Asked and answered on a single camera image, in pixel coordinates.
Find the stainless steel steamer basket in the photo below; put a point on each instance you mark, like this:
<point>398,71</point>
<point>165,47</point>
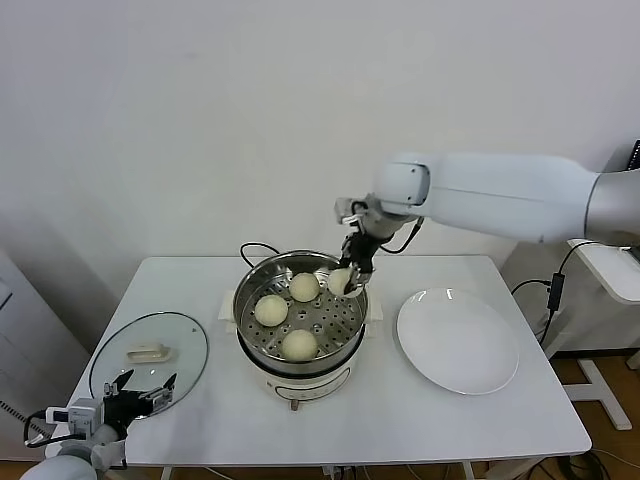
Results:
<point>255,280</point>

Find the white table leg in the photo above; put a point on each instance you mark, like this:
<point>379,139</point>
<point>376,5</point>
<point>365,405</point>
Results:
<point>468,472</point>
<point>166,474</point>

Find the cream electric cooking pot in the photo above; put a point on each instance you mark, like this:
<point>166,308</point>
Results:
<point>310,387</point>

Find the dark open laptop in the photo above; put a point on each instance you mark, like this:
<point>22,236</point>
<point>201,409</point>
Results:
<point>635,157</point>

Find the round glass pot lid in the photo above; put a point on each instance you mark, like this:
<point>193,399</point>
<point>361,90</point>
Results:
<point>175,350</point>

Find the round white plate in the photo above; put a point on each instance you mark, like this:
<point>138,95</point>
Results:
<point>455,340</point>

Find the white steamed baozi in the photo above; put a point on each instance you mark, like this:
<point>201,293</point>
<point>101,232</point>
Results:
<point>299,346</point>
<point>340,281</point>
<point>304,287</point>
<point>271,311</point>

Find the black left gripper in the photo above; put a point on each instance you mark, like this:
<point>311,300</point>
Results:
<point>120,407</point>

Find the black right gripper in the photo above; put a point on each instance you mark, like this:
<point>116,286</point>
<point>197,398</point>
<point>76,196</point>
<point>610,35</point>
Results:
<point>360,250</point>

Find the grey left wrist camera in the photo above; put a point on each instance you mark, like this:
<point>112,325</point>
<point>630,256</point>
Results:
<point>85,416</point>

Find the white side desk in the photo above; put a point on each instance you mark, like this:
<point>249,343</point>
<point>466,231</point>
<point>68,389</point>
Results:
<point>605,272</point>

